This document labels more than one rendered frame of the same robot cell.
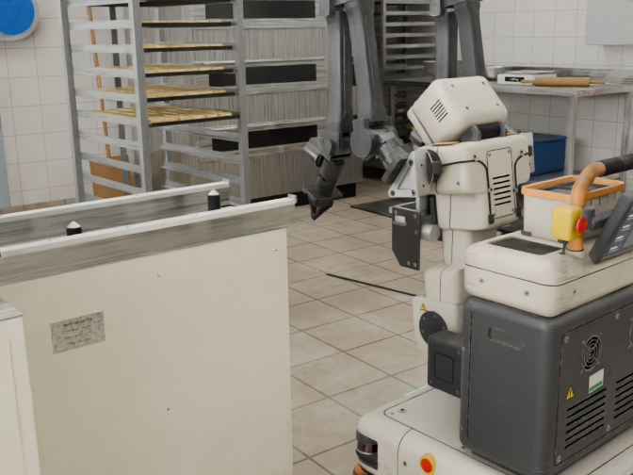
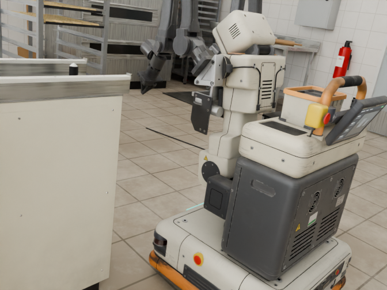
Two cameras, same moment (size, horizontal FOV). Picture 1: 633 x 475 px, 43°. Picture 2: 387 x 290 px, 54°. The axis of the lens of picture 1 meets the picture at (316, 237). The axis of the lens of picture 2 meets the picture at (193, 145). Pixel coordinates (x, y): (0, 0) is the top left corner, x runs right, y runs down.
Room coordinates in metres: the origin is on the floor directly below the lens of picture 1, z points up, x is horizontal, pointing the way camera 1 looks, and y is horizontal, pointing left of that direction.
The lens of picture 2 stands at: (0.55, 0.00, 1.14)
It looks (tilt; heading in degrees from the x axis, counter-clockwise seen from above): 19 degrees down; 351
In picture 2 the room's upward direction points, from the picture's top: 8 degrees clockwise
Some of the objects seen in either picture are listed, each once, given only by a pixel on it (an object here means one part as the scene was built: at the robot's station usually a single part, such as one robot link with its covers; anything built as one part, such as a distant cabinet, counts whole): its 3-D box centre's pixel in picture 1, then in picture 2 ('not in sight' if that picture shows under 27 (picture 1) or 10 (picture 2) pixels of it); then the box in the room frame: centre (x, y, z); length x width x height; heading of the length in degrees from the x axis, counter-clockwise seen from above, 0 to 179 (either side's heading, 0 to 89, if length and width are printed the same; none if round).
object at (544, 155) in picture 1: (527, 154); not in sight; (5.92, -1.60, 0.36); 0.46 x 0.38 x 0.26; 127
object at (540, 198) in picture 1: (572, 207); (312, 106); (1.84, -0.61, 0.87); 0.23 x 0.15 x 0.11; 130
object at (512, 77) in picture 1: (527, 77); not in sight; (5.91, -1.56, 0.92); 0.32 x 0.30 x 0.09; 133
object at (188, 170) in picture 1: (199, 171); (76, 58); (3.46, 0.51, 0.69); 0.64 x 0.03 x 0.03; 40
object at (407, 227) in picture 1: (440, 221); (222, 105); (2.15, -0.34, 0.77); 0.28 x 0.16 x 0.22; 130
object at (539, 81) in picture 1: (561, 81); (280, 41); (5.55, -1.71, 0.91); 0.56 x 0.06 x 0.06; 64
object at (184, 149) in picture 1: (198, 152); (76, 46); (3.46, 0.51, 0.78); 0.64 x 0.03 x 0.03; 40
